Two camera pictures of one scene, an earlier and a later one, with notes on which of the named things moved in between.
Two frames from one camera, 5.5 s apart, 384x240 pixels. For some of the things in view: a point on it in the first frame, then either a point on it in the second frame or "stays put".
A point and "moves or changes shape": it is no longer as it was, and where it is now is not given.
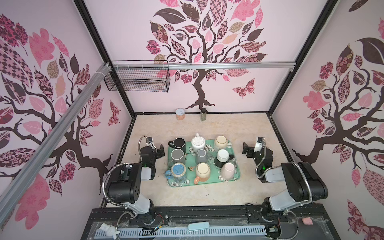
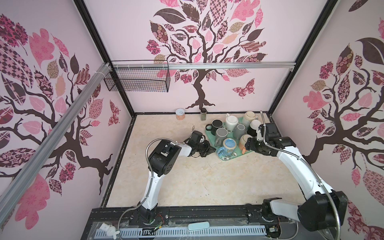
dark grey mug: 177,155 moves or changes shape
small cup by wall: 180,113 stays put
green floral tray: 191,167 → 230,138
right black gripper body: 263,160 → 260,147
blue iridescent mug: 177,173 → 226,151
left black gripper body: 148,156 → 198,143
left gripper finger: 158,153 → 210,150
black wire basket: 139,80 stays put
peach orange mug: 203,172 → 243,140
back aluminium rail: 286,65 stays put
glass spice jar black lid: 203,114 stays put
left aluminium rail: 23,180 stays put
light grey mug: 201,156 → 240,130
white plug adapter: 111,230 stays put
